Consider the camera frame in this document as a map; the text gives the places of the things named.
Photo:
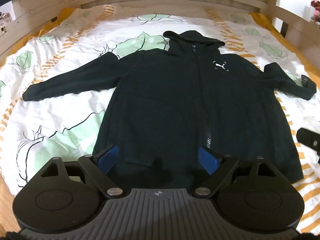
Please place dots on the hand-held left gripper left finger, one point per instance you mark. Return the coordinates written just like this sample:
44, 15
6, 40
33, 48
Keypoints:
108, 159

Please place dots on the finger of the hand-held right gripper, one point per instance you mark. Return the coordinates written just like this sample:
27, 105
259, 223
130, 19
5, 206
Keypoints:
310, 140

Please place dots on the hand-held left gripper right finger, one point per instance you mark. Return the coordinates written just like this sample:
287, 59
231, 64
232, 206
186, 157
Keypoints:
207, 160

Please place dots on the black hooded zip jacket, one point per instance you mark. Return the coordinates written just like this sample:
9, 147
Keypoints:
160, 100

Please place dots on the white leaf-printed duvet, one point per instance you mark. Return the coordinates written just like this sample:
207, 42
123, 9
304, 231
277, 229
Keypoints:
62, 110

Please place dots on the colourful fabric bundle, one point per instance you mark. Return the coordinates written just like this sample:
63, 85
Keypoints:
316, 12

